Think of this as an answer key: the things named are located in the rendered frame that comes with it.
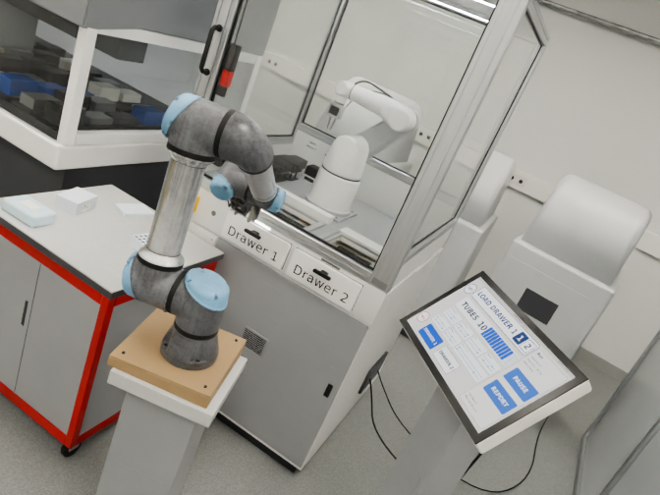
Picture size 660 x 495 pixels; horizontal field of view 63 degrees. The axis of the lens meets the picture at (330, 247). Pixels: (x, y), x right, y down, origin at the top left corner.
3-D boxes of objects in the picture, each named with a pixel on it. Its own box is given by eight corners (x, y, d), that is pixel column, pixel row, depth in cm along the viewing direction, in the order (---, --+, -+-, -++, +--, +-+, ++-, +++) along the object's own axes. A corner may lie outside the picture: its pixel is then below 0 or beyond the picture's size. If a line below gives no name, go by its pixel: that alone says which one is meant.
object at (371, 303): (370, 327, 197) (386, 294, 192) (160, 201, 226) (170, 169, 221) (433, 267, 282) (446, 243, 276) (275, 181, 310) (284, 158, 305)
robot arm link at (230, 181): (242, 193, 158) (257, 168, 164) (206, 179, 159) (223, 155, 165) (241, 210, 164) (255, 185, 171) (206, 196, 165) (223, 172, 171)
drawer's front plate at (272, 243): (279, 270, 206) (289, 245, 202) (220, 234, 214) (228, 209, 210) (282, 269, 208) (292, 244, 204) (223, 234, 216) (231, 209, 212)
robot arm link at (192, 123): (165, 322, 135) (228, 111, 119) (111, 299, 136) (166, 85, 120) (185, 304, 147) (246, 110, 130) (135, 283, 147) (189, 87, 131)
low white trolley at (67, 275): (64, 471, 191) (112, 292, 163) (-49, 376, 208) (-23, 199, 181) (174, 398, 242) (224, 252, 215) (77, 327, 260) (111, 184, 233)
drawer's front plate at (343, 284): (350, 311, 197) (361, 287, 193) (285, 273, 206) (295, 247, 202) (352, 310, 199) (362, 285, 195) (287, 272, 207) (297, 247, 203)
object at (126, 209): (124, 217, 210) (125, 213, 209) (113, 206, 214) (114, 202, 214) (153, 217, 219) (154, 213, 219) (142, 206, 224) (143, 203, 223)
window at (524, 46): (403, 253, 191) (522, 5, 160) (401, 252, 191) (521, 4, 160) (454, 217, 268) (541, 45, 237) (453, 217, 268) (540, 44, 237)
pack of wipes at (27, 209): (56, 224, 186) (58, 212, 185) (31, 229, 178) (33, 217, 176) (25, 204, 190) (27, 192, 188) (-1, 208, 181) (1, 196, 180)
